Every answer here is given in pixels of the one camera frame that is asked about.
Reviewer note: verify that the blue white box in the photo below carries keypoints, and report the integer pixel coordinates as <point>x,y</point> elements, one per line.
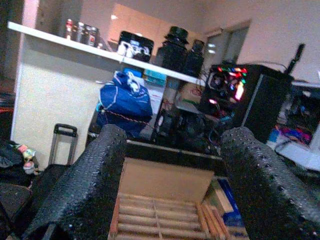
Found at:
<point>230,200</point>

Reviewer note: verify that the flat white box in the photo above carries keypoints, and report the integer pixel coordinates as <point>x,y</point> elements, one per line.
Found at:
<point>300,155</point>

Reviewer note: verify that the blue fabric bag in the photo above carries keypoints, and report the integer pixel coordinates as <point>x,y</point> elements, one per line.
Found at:
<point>125,100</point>

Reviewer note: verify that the small black jar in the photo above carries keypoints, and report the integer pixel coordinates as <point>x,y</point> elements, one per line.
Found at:
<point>196,62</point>

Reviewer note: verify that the wooden slat rack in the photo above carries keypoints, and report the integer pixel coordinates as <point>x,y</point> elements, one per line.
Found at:
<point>150,221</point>

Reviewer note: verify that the black trolley suitcase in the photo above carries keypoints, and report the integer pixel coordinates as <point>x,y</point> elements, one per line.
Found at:
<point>65,130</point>

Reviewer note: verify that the black tray with white cups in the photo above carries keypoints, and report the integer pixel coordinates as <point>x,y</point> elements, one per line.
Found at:
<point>136,40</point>

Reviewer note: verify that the computer case with coloured lights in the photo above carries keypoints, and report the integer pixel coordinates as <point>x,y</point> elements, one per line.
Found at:
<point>267,105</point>

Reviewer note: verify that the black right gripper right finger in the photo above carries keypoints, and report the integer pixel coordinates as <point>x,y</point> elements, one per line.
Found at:
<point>265,190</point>

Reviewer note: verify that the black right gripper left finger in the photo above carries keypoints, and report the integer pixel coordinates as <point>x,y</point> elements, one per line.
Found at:
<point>82,190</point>

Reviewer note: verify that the black bag with colourful charms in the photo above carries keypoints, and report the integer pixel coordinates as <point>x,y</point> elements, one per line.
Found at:
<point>10,160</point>

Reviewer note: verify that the grey door with white frame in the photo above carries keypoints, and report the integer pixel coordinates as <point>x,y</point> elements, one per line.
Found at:
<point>220,45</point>

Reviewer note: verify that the red white can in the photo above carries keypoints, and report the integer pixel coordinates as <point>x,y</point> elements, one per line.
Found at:
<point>69,27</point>

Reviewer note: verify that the printed brown cardboard box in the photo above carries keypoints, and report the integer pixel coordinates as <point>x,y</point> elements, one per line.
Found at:
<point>188,97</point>

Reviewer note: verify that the dark bottle with red label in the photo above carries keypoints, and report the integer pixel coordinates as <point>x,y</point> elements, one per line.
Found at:
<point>93,37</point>

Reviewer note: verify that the dark bottle with white cap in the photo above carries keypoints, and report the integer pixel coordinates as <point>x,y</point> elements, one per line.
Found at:
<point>80,32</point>

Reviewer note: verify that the teal box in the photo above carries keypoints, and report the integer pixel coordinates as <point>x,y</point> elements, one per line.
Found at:
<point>155,77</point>

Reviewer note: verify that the black antenna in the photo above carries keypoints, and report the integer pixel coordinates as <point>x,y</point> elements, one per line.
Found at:
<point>297,56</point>

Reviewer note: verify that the large brown cardboard box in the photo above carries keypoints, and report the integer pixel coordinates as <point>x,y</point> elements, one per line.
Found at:
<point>165,178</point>

